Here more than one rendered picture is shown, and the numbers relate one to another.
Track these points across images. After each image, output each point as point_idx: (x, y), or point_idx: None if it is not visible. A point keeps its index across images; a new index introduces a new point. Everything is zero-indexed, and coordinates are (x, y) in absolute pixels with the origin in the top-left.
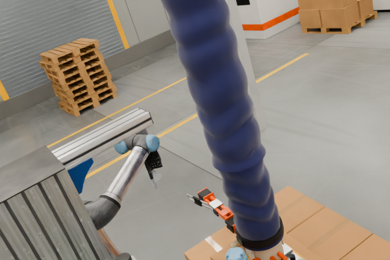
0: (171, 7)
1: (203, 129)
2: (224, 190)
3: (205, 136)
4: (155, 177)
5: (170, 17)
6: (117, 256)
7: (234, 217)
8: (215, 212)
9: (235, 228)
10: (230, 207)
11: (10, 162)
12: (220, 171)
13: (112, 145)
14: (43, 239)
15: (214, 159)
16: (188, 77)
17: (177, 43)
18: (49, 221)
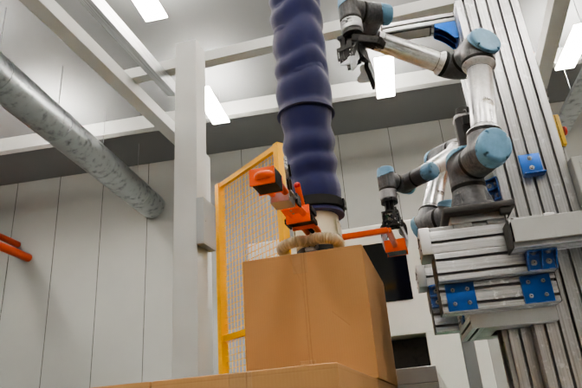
0: None
1: (322, 70)
2: (333, 137)
3: (327, 77)
4: (366, 76)
5: None
6: (464, 106)
7: (334, 175)
8: (299, 197)
9: (334, 195)
10: (335, 158)
11: None
12: (331, 115)
13: (417, 38)
14: None
15: (329, 101)
16: (320, 27)
17: None
18: None
